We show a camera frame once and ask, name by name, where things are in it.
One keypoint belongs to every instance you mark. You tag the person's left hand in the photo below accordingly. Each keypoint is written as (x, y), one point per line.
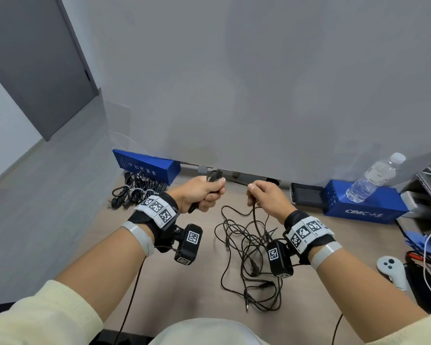
(197, 192)

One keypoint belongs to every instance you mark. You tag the person's right hand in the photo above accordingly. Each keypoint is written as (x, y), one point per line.
(273, 199)

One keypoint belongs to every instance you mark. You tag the person's right forearm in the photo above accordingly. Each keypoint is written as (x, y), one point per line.
(366, 298)

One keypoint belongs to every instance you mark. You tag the person's left forearm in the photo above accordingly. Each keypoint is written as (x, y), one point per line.
(100, 276)

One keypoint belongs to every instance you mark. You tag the person's cream sweater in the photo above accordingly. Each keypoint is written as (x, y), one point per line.
(208, 334)

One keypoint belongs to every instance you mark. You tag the grey desk clamp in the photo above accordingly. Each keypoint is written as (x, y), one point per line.
(203, 170)

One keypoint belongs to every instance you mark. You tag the small black screen device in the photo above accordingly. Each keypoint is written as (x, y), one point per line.
(307, 195)

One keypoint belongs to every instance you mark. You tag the blue triangular box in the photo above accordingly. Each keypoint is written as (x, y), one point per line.
(147, 167)

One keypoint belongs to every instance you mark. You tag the grey left wristband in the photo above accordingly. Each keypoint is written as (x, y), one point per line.
(138, 238)

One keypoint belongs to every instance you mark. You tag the grey wristband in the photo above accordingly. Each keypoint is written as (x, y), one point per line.
(138, 238)
(325, 255)

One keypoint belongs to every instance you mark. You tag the grey right wristband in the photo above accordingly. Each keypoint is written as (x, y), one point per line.
(325, 255)

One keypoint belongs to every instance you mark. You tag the light wooden table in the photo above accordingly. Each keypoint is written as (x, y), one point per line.
(337, 247)

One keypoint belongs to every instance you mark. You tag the clear plastic water bottle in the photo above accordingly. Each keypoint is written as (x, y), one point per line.
(370, 183)

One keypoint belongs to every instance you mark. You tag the blue rectangular box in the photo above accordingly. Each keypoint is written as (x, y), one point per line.
(373, 210)

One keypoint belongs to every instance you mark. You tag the white game controller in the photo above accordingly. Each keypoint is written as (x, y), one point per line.
(389, 265)

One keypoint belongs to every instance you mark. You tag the grey metal rack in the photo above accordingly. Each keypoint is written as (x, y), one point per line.
(413, 201)

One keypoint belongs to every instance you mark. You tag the blue plastic item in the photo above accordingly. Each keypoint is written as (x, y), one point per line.
(416, 240)

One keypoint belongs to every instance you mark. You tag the black office chair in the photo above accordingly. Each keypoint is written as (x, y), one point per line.
(125, 337)

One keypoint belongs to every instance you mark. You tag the black power adapter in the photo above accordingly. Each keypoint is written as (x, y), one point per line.
(416, 287)

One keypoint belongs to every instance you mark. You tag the grey door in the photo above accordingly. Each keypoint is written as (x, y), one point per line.
(32, 68)

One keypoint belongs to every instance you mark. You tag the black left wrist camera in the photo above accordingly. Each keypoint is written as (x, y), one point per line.
(188, 244)

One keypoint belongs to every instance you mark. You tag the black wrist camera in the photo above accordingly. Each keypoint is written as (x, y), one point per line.
(278, 260)
(188, 244)

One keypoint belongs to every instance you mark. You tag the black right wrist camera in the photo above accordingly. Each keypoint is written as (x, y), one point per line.
(278, 260)

